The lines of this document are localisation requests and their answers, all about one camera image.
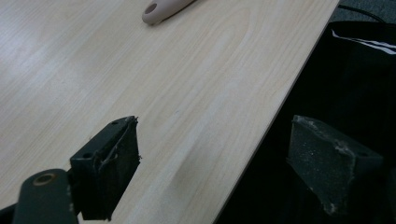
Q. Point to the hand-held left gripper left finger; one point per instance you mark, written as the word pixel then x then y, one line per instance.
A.
pixel 106 168

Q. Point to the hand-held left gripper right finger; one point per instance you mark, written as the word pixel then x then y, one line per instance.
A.
pixel 317 161

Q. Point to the dark clothing with white stripes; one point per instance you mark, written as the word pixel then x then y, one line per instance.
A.
pixel 358 71

